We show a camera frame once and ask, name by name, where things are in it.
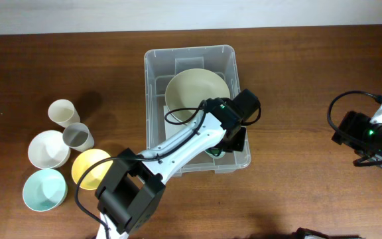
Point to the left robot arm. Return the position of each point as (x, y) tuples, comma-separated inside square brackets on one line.
[(132, 188)]

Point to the cream plastic cup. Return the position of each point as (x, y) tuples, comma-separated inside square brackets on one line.
[(63, 113)]

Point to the grey plastic cup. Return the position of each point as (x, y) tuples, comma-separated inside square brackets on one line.
[(78, 137)]

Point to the white label in container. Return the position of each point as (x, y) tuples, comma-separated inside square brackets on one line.
[(171, 129)]

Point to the white small bowl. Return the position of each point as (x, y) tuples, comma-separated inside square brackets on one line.
[(47, 150)]

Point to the mint small bowl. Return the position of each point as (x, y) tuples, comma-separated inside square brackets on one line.
[(44, 190)]

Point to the clear plastic storage container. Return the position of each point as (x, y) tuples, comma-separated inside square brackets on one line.
[(161, 65)]

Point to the cream large bowl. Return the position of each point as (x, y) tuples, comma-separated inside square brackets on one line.
[(188, 88)]

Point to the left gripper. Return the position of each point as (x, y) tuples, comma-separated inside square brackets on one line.
[(239, 141)]

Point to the yellow small bowl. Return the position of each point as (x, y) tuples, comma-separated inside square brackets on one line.
[(84, 161)]

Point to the mint green plastic cup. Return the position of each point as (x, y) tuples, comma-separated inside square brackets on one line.
[(215, 153)]

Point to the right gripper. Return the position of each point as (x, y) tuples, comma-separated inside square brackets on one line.
[(378, 160)]

